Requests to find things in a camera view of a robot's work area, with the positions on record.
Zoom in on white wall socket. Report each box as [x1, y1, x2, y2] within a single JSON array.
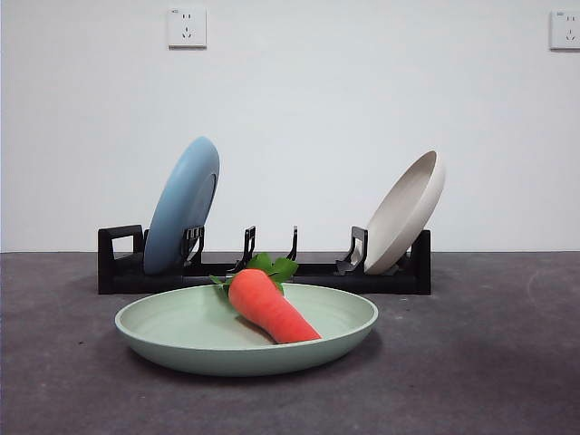
[[168, 7, 208, 50], [548, 9, 580, 52]]

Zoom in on black plate rack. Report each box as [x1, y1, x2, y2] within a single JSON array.
[[97, 224, 433, 296]]

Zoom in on green plate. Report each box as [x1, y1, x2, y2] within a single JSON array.
[[113, 282, 381, 378]]

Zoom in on orange carrot with green leaves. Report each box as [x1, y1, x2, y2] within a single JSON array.
[[208, 252, 324, 343]]

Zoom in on beige plate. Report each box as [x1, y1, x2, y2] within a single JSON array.
[[362, 150, 448, 276]]

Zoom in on blue plate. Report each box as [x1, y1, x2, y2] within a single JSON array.
[[143, 136, 222, 276]]

